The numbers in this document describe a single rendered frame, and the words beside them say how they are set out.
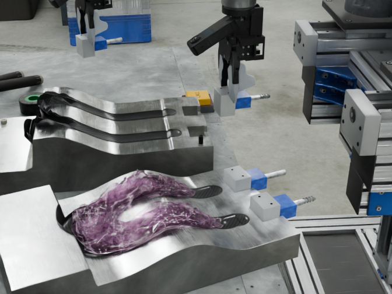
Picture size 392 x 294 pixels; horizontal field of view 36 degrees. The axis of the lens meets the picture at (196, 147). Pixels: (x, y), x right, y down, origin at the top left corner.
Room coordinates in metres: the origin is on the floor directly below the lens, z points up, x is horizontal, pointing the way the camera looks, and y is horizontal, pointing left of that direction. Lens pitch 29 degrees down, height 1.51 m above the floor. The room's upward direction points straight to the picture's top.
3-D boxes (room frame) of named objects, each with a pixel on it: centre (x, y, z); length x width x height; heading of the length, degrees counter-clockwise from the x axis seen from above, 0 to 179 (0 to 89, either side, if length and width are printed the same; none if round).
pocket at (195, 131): (1.20, -0.01, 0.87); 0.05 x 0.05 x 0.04; 8
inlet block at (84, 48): (1.68, 0.27, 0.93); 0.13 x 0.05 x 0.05; 121
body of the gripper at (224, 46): (1.28, -0.10, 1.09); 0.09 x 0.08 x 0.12; 107
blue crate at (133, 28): (4.50, 0.66, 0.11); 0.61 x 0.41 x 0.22; 98
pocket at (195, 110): (1.31, 0.01, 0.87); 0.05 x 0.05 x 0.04; 8
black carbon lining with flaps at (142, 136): (1.22, 0.21, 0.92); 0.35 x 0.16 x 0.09; 98
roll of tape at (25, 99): (1.50, 0.44, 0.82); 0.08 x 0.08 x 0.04
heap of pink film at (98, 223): (0.90, 0.09, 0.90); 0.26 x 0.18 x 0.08; 115
